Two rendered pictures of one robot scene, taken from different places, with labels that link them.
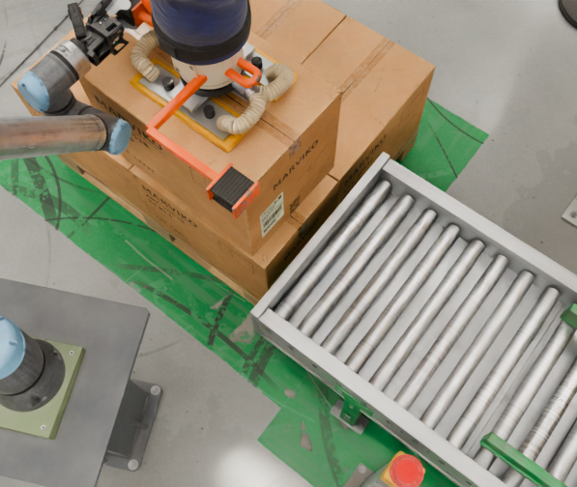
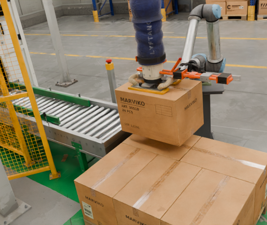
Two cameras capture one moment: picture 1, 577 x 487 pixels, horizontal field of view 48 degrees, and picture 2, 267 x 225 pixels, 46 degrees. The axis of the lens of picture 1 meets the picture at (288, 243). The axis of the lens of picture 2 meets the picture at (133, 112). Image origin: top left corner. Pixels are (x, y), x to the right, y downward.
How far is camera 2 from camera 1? 352 cm
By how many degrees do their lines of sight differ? 87
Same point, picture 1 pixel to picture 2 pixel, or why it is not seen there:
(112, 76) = (188, 81)
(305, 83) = (125, 89)
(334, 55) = (120, 179)
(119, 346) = not seen: hidden behind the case
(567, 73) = not seen: outside the picture
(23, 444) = not seen: hidden behind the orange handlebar
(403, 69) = (88, 177)
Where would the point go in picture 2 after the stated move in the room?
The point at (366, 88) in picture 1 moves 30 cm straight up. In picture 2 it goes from (106, 169) to (100, 137)
